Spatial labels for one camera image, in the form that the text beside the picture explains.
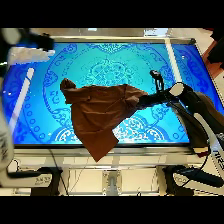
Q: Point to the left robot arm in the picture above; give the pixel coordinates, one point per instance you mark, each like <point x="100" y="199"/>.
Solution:
<point x="4" y="140"/>

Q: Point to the silver frame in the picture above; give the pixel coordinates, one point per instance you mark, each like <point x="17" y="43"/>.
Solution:
<point x="110" y="156"/>

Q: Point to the brown shirt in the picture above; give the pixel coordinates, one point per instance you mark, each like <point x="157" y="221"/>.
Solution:
<point x="98" y="113"/>

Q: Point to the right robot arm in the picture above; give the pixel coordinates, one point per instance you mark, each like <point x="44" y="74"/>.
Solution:
<point x="184" y="94"/>

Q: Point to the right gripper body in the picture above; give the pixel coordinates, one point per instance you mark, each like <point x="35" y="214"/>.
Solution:
<point x="146" y="101"/>

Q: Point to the dark brown garment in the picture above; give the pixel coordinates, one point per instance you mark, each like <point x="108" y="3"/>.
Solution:
<point x="213" y="110"/>

